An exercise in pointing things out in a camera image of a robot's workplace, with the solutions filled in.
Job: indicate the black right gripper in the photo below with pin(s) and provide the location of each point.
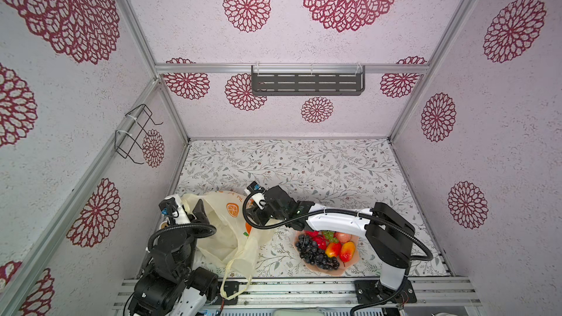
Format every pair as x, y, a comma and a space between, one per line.
271, 204

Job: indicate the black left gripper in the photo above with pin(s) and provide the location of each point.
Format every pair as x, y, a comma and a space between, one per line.
199, 215

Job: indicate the red fruit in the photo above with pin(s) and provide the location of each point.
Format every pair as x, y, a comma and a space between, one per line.
312, 234

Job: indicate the cream plastic bag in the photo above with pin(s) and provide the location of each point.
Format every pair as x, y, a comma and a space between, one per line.
236, 245

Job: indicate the dark purple grape bunch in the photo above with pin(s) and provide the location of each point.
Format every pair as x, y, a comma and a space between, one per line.
313, 256

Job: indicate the green grape bunch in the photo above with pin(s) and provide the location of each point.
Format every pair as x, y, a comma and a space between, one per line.
330, 237

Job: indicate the red yellow mango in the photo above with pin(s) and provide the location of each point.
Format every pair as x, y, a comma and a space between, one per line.
333, 250

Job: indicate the red yellow peach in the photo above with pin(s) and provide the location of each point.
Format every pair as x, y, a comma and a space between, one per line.
347, 251

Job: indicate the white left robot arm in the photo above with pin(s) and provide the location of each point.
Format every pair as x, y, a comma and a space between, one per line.
169, 284

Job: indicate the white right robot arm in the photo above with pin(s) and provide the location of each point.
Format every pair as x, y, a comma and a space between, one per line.
389, 234

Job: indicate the pink scalloped bowl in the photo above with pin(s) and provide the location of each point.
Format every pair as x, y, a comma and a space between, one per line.
343, 266

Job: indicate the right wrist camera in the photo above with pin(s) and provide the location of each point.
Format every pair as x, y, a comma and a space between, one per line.
255, 193

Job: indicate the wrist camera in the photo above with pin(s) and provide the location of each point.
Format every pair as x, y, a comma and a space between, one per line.
173, 211
255, 193

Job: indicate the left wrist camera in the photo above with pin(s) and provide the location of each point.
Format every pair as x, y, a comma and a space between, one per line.
173, 211

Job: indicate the black wire wall rack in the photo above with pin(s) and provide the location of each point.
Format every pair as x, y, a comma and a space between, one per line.
141, 143

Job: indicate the grey wall shelf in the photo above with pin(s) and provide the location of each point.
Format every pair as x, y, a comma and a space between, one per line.
306, 84

